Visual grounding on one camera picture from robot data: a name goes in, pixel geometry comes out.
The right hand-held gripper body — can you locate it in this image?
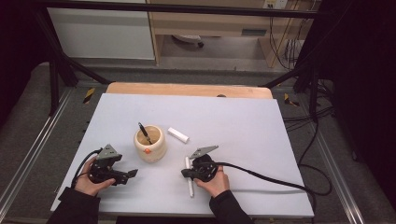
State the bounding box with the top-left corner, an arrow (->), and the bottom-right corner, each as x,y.
188,145 -> 219,184

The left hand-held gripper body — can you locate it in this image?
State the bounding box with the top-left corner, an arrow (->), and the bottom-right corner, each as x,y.
87,143 -> 123,185

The white pen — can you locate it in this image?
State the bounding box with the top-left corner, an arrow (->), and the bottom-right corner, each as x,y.
184,155 -> 195,199

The cream ribbed pen holder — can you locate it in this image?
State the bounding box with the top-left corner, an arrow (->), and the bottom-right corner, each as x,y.
133,124 -> 168,163

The black pen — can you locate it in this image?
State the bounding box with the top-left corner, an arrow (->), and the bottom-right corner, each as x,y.
137,121 -> 154,146

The person's left hand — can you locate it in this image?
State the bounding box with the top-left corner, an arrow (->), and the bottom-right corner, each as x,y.
74,156 -> 117,198

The person's right hand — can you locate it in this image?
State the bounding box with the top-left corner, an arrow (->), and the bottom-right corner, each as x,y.
193,165 -> 231,199

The white eraser block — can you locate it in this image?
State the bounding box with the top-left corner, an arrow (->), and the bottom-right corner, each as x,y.
166,126 -> 191,145

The white table mat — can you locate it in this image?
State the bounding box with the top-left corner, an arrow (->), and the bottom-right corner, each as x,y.
49,92 -> 315,218

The yellow black tape marker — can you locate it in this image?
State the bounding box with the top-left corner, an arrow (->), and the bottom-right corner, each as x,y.
82,87 -> 96,105

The black metal stand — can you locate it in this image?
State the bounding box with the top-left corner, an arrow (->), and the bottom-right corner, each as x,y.
261,60 -> 322,123
33,8 -> 112,117

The white chair base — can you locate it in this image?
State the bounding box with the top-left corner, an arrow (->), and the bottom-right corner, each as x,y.
172,34 -> 205,49

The white panel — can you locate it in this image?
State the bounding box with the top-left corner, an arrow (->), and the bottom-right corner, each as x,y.
47,7 -> 156,61

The black curtain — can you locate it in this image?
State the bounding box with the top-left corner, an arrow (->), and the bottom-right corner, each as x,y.
0,0 -> 52,125
294,0 -> 396,206

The light wooden cabinet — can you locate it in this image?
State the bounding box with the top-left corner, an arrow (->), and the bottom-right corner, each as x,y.
145,0 -> 322,68

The white power strip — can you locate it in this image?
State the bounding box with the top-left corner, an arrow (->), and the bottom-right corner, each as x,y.
262,0 -> 290,10

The left hand-held gripper black cable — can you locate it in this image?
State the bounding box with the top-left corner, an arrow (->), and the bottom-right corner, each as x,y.
70,147 -> 104,189

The hand-held gripper black cable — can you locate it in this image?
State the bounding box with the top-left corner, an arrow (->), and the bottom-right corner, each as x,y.
199,161 -> 318,216
70,147 -> 104,189

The right hand-held gripper black cable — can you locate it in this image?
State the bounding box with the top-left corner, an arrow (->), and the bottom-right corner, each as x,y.
199,161 -> 318,216

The aluminium rail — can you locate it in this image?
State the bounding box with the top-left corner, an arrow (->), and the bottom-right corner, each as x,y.
311,124 -> 366,224
0,88 -> 75,207

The black floor cable loop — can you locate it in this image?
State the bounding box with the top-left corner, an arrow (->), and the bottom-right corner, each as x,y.
297,117 -> 333,197

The black hanging cables bundle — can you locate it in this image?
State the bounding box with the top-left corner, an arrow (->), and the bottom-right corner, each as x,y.
268,14 -> 313,72

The black horizontal frame bar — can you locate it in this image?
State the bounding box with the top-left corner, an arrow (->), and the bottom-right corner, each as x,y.
39,0 -> 319,20

